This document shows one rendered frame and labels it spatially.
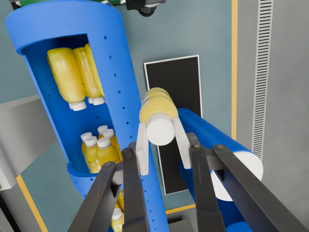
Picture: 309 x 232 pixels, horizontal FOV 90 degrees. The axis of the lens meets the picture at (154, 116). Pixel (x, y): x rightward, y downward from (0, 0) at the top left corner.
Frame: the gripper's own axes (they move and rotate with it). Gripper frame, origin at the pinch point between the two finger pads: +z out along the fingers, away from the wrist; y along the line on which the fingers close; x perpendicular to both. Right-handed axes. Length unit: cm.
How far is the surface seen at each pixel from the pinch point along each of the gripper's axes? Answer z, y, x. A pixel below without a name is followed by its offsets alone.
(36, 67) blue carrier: 32.2, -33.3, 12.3
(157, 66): 131, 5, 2
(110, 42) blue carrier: 24.6, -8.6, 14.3
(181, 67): 134, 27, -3
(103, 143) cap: 25.9, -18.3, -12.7
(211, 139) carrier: 59, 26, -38
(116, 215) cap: 28, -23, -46
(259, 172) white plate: 44, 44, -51
